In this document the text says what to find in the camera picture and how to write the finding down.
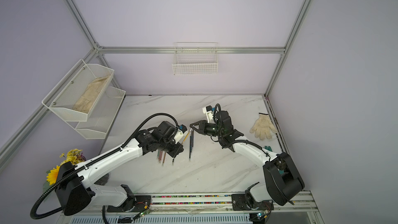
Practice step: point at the aluminium frame profile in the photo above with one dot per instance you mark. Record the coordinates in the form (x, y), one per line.
(10, 149)

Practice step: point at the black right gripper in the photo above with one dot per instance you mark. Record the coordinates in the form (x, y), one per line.
(204, 127)

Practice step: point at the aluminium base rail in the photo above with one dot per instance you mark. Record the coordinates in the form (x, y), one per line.
(205, 208)

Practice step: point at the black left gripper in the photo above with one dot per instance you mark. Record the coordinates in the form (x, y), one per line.
(179, 149)

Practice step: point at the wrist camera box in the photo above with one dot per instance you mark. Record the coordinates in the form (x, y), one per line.
(181, 130)
(209, 113)

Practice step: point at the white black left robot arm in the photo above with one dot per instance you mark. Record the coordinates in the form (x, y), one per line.
(81, 191)

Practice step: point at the red pencil with orange cap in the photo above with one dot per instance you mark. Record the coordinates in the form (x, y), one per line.
(164, 157)

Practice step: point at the white mesh wall shelf upper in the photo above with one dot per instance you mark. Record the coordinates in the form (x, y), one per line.
(63, 97)

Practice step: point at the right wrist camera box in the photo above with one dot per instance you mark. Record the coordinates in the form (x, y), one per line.
(209, 113)

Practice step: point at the yellow pencil with clear cap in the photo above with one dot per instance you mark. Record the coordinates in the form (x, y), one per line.
(185, 138)

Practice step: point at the white mesh wall shelf lower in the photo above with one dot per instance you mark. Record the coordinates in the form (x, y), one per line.
(99, 123)

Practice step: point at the artificial sunflower bouquet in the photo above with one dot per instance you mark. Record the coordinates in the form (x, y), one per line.
(74, 156)

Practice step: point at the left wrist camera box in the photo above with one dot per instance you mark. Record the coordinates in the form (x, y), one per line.
(181, 130)

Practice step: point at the red pencil with clear cap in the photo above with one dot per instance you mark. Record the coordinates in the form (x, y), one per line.
(160, 156)

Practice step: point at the green rubber work glove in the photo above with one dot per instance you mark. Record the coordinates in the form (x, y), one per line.
(268, 148)

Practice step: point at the white mesh wall shelf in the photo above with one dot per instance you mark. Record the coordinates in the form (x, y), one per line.
(99, 123)
(63, 97)

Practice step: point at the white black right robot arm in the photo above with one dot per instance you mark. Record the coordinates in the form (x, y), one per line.
(282, 179)

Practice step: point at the cream knitted work glove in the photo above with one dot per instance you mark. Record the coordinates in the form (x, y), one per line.
(263, 127)

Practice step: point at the pencil with purple cap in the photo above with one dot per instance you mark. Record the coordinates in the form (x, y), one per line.
(189, 152)

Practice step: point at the white wire wall basket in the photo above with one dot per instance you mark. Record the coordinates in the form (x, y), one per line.
(195, 58)

